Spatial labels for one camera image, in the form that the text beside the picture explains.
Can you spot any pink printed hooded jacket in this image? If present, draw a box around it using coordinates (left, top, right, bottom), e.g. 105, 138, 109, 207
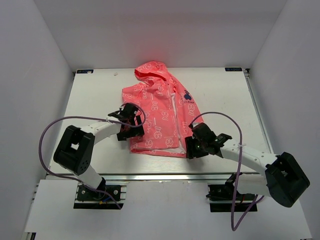
122, 61, 203, 158

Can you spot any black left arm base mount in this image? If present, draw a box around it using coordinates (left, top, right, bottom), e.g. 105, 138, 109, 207
73, 181, 128, 210

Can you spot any blue label right corner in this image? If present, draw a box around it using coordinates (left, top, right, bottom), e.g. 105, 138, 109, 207
224, 67, 243, 72

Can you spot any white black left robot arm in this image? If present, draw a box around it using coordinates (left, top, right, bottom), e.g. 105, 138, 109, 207
53, 102, 147, 200

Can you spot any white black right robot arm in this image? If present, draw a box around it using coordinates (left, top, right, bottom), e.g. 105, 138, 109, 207
185, 123, 310, 208

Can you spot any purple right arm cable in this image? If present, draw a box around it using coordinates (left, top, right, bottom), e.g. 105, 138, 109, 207
189, 111, 265, 232

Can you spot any blue label left corner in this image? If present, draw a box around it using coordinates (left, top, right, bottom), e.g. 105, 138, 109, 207
76, 69, 94, 74

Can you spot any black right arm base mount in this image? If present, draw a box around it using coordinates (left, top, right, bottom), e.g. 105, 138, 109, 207
205, 172, 258, 213

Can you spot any blue label corner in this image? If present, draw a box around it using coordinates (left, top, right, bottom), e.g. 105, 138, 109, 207
76, 69, 94, 74
224, 67, 243, 72

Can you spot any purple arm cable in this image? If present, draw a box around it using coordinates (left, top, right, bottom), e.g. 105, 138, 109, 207
189, 111, 265, 232
38, 105, 147, 210

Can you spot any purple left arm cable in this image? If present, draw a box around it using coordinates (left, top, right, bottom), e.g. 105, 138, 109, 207
38, 105, 147, 210

